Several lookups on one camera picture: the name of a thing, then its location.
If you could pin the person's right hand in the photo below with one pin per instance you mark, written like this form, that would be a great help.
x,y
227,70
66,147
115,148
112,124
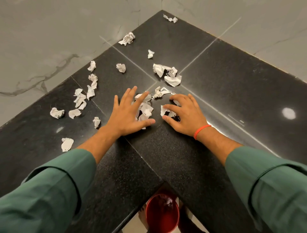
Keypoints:
x,y
189,120

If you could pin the person's left hand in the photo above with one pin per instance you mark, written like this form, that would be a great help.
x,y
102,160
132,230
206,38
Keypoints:
x,y
124,117

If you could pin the white paper scraps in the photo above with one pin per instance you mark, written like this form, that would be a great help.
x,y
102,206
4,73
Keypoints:
x,y
172,80

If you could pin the person's right forearm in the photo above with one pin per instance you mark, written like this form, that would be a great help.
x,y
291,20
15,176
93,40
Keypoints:
x,y
215,144

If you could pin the person's left forearm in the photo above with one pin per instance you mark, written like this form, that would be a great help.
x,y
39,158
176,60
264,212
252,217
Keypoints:
x,y
100,144

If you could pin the orange thread wristband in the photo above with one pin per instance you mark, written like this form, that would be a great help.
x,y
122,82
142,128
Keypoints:
x,y
201,129

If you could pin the red plastic bucket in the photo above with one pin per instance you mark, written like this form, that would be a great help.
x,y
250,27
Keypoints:
x,y
158,216

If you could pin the green shirt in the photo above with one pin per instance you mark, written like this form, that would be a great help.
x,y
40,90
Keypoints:
x,y
48,192

